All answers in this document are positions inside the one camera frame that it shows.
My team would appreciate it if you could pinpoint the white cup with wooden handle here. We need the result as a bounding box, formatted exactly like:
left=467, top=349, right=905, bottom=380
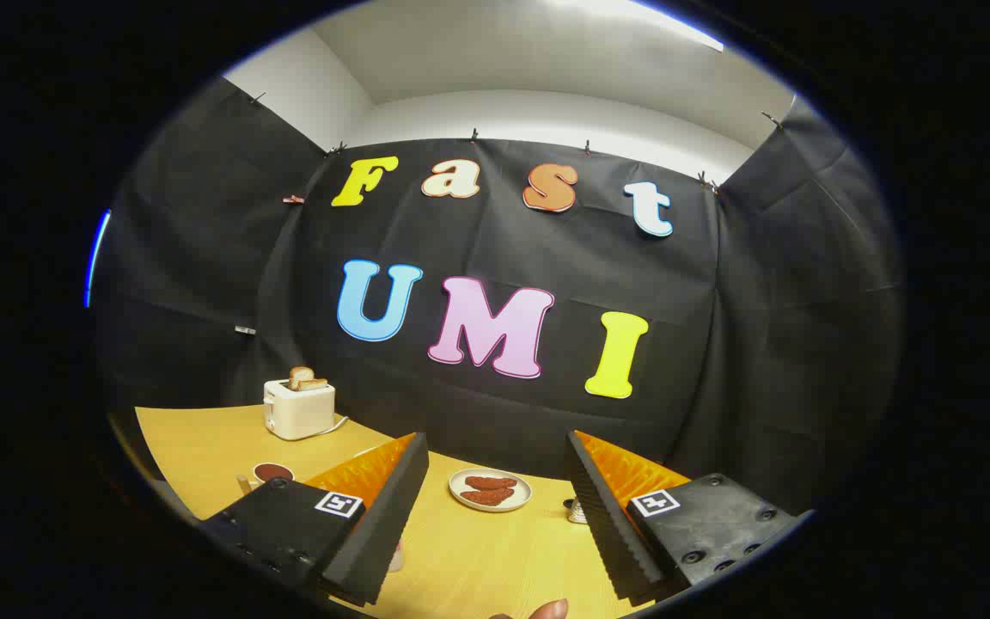
left=237, top=462, right=296, bottom=495

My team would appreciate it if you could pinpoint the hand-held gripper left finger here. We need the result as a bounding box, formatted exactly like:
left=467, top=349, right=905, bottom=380
left=199, top=432, right=431, bottom=608

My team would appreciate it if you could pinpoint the cream toaster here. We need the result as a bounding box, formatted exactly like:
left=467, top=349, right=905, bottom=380
left=263, top=378, right=337, bottom=442

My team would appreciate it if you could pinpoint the black backdrop cloth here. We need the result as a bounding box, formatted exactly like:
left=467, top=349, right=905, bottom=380
left=87, top=77, right=907, bottom=517

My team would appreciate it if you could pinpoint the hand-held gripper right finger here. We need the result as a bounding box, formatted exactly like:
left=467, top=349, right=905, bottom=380
left=565, top=430, right=816, bottom=605

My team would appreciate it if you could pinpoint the white round plate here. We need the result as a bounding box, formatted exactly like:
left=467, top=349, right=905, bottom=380
left=449, top=469, right=533, bottom=513

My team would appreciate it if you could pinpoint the wooden table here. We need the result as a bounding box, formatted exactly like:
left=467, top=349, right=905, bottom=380
left=134, top=404, right=694, bottom=619

